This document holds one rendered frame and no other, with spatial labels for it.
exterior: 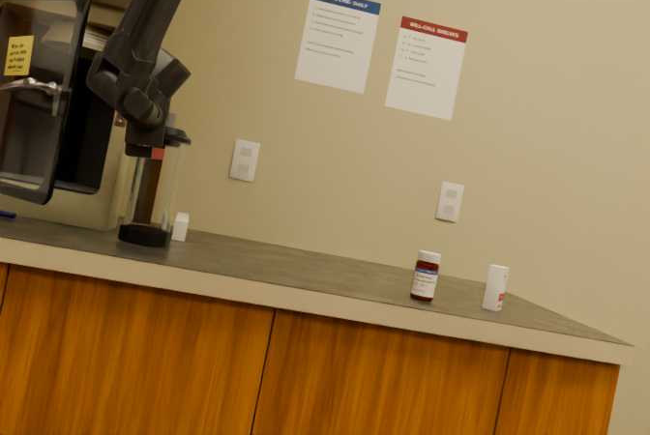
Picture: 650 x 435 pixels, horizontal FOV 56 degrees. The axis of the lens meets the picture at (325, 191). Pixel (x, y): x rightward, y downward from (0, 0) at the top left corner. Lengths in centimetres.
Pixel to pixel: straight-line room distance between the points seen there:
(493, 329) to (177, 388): 57
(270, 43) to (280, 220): 52
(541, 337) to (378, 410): 33
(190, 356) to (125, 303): 14
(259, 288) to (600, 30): 147
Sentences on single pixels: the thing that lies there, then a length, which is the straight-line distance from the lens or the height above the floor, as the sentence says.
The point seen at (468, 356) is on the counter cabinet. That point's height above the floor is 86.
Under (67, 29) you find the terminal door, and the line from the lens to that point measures 123.
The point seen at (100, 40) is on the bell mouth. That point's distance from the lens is 144.
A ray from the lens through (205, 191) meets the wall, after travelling 177.
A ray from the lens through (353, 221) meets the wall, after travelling 181.
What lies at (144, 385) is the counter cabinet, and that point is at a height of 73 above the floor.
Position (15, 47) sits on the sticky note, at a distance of 134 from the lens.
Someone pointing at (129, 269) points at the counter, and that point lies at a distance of 106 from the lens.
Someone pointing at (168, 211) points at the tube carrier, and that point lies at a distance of 126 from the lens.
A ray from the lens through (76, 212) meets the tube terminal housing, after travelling 138.
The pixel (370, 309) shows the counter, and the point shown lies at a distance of 109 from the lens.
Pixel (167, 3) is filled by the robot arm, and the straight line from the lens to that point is 93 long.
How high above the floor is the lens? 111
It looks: level
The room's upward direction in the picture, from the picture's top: 11 degrees clockwise
